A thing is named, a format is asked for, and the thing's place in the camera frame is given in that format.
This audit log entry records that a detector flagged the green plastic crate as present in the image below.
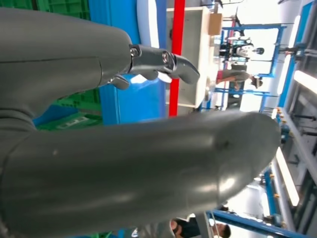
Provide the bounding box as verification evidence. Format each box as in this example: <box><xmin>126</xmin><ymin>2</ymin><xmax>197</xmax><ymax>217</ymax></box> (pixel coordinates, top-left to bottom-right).
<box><xmin>0</xmin><ymin>0</ymin><xmax>91</xmax><ymax>20</ymax></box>
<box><xmin>36</xmin><ymin>88</ymin><xmax>103</xmax><ymax>131</ymax></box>

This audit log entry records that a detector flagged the small cardboard box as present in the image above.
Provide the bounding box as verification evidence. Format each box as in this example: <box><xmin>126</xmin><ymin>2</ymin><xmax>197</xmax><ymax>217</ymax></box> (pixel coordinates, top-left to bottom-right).
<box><xmin>208</xmin><ymin>13</ymin><xmax>223</xmax><ymax>36</ymax></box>

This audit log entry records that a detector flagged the red floor tape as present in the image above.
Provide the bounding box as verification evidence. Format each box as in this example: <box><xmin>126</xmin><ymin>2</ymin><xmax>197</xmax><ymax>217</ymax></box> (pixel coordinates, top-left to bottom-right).
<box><xmin>168</xmin><ymin>0</ymin><xmax>186</xmax><ymax>118</ymax></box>

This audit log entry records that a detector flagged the blue metal shelf rack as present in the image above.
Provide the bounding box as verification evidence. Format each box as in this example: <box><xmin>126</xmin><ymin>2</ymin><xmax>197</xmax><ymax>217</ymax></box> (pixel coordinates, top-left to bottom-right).
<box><xmin>33</xmin><ymin>0</ymin><xmax>167</xmax><ymax>127</ymax></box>

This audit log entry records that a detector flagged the person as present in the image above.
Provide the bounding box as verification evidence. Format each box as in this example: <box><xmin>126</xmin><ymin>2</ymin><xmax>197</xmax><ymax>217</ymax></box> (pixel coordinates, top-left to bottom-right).
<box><xmin>170</xmin><ymin>217</ymin><xmax>232</xmax><ymax>238</ymax></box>
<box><xmin>216</xmin><ymin>69</ymin><xmax>263</xmax><ymax>92</ymax></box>

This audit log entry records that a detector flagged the white desk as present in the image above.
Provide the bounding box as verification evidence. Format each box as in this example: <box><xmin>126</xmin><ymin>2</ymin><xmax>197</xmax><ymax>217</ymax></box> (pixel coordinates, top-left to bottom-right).
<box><xmin>165</xmin><ymin>6</ymin><xmax>211</xmax><ymax>109</ymax></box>

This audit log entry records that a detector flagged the ceiling light strip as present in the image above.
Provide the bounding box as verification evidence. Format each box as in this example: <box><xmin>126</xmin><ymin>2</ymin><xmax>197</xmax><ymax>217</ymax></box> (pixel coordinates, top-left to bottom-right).
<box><xmin>275</xmin><ymin>147</ymin><xmax>300</xmax><ymax>208</ymax></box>
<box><xmin>293</xmin><ymin>69</ymin><xmax>317</xmax><ymax>96</ymax></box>

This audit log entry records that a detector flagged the white and black robot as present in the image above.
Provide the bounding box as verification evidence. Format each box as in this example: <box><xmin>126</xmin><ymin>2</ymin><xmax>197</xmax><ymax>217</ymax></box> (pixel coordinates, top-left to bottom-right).
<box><xmin>219</xmin><ymin>36</ymin><xmax>265</xmax><ymax>60</ymax></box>

